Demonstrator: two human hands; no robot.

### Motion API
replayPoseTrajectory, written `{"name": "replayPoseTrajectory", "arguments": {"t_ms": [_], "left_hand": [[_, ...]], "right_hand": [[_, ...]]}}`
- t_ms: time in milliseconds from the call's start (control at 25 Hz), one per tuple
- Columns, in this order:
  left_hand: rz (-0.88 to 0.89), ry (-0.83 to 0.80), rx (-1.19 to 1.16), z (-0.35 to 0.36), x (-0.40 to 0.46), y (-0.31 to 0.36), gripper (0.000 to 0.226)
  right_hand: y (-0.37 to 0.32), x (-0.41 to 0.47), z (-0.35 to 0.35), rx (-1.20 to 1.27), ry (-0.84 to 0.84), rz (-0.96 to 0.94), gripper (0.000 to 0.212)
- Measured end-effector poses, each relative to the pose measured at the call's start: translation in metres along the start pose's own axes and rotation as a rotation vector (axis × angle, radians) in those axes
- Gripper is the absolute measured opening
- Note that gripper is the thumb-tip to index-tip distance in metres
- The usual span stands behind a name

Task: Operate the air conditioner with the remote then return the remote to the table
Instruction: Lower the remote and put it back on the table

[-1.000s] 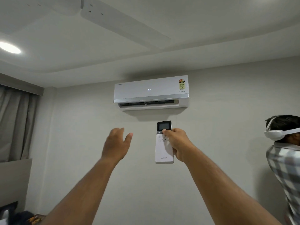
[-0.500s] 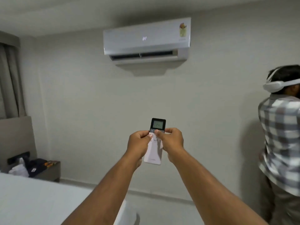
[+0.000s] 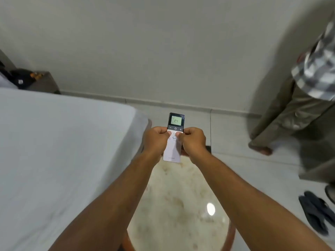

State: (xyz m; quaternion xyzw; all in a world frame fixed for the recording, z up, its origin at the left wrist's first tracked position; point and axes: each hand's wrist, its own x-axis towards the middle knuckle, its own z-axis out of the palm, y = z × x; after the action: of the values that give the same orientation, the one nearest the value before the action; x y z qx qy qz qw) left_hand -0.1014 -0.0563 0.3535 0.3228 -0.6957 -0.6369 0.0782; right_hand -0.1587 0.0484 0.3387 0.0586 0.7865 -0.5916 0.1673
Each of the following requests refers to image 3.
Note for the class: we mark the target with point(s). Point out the person's left forearm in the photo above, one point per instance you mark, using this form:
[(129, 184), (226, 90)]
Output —
[(104, 198)]

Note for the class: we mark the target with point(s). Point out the person's right forearm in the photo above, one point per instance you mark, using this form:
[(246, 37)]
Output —
[(248, 203)]

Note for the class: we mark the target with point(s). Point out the white bed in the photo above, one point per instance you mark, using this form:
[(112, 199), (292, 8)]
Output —
[(52, 164)]

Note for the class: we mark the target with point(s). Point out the round marble top table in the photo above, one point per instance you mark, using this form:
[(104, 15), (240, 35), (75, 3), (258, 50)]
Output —
[(180, 203)]

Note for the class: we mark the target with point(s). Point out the black bag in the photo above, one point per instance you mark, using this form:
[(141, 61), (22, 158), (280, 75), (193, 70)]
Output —
[(22, 78)]

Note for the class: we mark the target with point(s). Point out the person's right hand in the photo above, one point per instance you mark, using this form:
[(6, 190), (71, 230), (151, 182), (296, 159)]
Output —
[(192, 142)]

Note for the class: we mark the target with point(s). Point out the person's left thumb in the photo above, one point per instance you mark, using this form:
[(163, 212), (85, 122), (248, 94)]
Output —
[(167, 135)]

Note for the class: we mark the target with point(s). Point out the white air conditioner remote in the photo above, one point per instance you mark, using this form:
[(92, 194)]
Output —
[(174, 143)]

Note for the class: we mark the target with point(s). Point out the person's right thumb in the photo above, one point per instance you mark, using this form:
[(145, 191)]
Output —
[(179, 134)]

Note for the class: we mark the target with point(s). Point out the dark wooden bedside table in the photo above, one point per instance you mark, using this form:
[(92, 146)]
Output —
[(43, 82)]

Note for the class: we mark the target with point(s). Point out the person's left hand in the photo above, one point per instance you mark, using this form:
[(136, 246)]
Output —
[(154, 139)]

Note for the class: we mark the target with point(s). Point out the dark blue flip-flop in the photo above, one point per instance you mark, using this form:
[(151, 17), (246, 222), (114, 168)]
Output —
[(323, 206), (312, 213)]

